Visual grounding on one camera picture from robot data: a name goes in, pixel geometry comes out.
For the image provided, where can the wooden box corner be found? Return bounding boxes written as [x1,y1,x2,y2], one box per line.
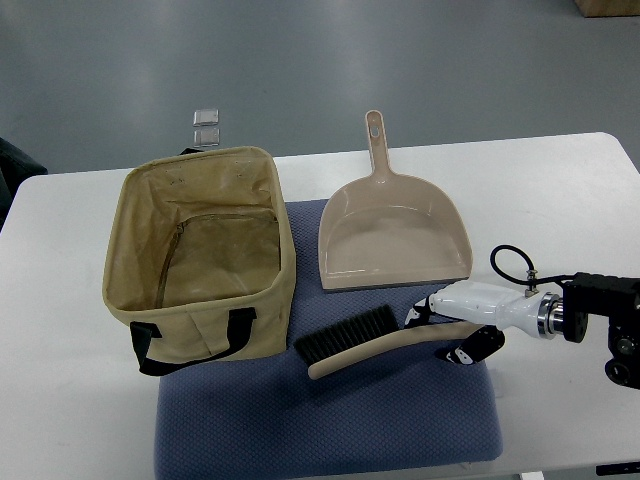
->
[574,0,640,18]

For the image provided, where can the black table control panel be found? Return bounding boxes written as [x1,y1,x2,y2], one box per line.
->
[595,461,640,476]

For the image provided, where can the person in grey sweater jeans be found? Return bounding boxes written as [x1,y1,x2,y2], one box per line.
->
[0,138,48,226]

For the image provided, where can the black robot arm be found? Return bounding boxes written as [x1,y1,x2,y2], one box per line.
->
[489,244,639,389]

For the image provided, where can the upper clear floor plate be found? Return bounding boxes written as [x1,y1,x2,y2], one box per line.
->
[193,108,219,127]

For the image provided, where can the beige plastic dustpan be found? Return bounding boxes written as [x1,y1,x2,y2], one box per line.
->
[318,110,473,290]

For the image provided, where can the blue fabric mat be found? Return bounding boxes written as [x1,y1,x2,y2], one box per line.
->
[152,198,504,480]

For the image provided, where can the yellow fabric bag black handles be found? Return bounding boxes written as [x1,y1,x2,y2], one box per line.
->
[102,147,296,376]

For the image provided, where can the beige hand broom black bristles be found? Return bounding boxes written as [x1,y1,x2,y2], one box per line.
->
[294,299,480,380]

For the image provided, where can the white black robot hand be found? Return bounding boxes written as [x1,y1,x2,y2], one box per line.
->
[405,280,563,365]

